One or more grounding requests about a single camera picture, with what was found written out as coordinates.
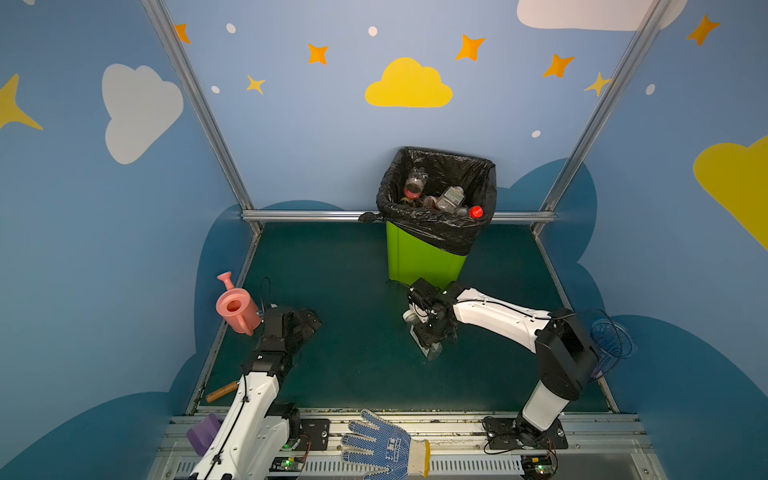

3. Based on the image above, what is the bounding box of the clear white-cap bottle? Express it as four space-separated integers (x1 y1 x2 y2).
403 308 443 361

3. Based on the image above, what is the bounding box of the yellow-cap red label bottle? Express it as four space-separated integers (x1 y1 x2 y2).
403 167 429 201

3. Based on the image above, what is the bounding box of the red-cap orange tea bottle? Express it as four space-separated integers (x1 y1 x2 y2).
451 206 484 220

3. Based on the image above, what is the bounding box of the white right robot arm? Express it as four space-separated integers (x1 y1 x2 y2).
403 278 599 450

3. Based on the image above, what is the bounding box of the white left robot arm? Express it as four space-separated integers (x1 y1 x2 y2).
189 307 322 479

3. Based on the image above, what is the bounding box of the green plastic trash bin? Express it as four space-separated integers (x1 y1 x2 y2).
386 222 466 288

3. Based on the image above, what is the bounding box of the black bin liner bag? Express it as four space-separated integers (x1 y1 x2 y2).
376 147 497 256

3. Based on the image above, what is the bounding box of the pink watering can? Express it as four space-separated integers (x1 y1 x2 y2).
215 272 262 336

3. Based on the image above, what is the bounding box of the blue plastic toy fork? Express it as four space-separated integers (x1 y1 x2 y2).
205 381 239 404

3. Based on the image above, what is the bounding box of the purple toy shovel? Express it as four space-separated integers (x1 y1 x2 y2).
186 413 221 457

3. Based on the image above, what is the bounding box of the blue dotted work glove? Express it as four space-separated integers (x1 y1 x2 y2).
341 409 431 480

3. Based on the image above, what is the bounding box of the aluminium back frame rail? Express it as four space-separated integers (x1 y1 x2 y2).
241 209 556 224

